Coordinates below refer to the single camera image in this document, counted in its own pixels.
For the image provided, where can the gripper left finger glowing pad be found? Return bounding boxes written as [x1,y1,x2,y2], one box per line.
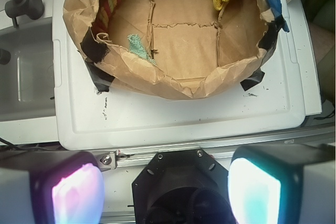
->
[1,151,104,223]

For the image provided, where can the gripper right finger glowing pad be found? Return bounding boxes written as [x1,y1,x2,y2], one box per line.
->
[228,144,335,223]

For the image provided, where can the light green cloth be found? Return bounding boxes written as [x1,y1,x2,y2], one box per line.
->
[128,34,157,66]

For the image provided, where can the red yellow striped cloth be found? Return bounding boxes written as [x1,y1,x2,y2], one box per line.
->
[91,0,123,36]

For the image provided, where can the steel sink basin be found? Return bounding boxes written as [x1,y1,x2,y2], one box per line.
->
[1,18,56,122]

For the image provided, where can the white plastic bin lid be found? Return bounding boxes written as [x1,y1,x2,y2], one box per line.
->
[52,0,306,150]

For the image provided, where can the black tape patch left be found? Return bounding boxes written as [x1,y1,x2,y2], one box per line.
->
[80,27,115,92]

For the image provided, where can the black tape patch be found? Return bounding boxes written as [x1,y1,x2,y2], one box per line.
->
[240,15,287,91]
[80,27,115,92]

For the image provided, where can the black tape patch right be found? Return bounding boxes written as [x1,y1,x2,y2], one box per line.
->
[240,15,287,91]

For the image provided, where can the brown paper bag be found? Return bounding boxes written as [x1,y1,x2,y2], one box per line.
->
[63,0,275,100]

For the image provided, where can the dark grey faucet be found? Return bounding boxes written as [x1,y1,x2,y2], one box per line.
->
[5,0,45,28]

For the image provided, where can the blue tape strip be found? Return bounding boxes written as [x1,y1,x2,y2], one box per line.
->
[267,0,290,33]

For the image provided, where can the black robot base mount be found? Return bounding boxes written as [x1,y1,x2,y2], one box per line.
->
[132,149,236,223]

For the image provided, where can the aluminium extrusion rail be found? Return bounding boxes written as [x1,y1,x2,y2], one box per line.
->
[93,126,336,174]

